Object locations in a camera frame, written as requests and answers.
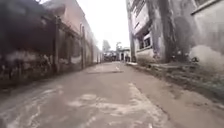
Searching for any low white building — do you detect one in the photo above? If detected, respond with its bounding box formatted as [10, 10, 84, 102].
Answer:
[103, 46, 132, 63]

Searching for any tree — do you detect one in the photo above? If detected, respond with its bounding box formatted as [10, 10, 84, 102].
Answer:
[101, 39, 112, 54]

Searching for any brown dirt road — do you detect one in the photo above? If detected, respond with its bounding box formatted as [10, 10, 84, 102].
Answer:
[0, 61, 224, 128]

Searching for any grey multi-storey building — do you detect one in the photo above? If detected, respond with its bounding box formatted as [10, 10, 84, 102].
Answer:
[125, 0, 224, 73]

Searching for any muddy dirt strip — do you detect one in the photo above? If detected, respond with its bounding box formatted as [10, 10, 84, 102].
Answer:
[126, 61, 224, 105]

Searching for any dark stained boundary wall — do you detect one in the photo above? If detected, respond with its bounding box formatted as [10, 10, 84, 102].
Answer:
[0, 0, 104, 86]

